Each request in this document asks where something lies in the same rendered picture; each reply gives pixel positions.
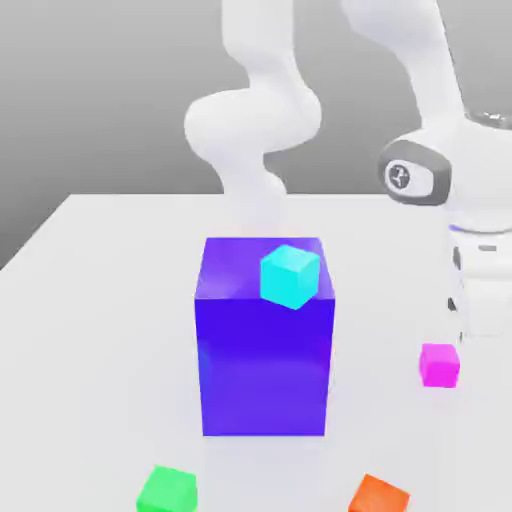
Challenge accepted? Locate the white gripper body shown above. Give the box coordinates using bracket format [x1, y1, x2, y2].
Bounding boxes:
[458, 275, 512, 341]

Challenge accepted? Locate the small magenta cube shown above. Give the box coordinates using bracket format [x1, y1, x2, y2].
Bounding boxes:
[418, 342, 462, 389]

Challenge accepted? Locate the small cyan cube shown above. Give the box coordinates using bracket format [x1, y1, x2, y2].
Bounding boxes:
[259, 244, 322, 312]

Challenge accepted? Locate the small orange cube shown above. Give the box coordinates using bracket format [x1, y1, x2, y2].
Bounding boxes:
[347, 473, 412, 512]

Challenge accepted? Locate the small green cube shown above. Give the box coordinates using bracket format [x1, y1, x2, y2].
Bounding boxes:
[135, 464, 198, 512]

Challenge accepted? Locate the large purple box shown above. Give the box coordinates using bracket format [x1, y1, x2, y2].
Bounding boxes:
[194, 236, 336, 438]

